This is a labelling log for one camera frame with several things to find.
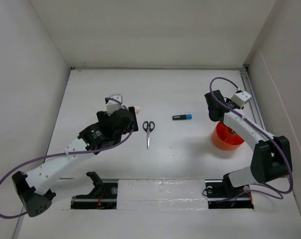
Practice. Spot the blue black highlighter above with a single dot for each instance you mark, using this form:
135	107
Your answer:
182	117

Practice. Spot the black front mounting rail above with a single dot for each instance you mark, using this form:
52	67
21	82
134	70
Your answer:
161	194

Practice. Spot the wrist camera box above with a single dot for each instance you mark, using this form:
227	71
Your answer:
113	103
241	98

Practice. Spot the black handled scissors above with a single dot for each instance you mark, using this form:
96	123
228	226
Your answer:
148	127

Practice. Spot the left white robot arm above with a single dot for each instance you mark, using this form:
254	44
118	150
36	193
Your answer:
40	187

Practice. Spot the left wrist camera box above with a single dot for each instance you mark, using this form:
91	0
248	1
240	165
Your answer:
113	103

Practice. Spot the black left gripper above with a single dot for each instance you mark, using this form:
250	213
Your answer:
103	117

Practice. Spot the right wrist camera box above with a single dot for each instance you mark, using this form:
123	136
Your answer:
241	98

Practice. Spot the orange round organizer container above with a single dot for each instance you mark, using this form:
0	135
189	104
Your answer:
226	138

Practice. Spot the pink white stapler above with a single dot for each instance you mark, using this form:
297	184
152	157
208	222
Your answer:
137	110

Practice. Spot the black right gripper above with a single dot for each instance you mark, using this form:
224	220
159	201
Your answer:
228	100

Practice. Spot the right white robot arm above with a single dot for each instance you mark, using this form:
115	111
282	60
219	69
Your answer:
271	154

